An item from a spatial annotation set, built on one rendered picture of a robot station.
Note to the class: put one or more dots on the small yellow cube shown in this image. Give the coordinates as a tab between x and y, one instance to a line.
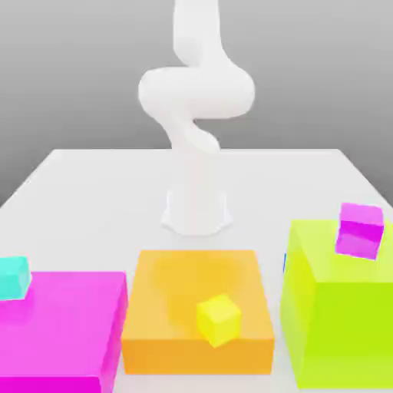
218	319

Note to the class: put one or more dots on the large lime green box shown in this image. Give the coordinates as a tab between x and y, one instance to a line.
344	322

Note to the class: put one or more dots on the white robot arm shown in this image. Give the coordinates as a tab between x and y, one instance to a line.
196	92

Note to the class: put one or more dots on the large magenta box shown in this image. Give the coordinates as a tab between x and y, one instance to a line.
61	325

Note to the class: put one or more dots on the small magenta cube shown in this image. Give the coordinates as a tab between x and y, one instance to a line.
359	233

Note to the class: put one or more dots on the small cyan cube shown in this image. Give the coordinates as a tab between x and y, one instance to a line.
12	278

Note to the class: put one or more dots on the large orange box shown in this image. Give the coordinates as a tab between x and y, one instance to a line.
190	276

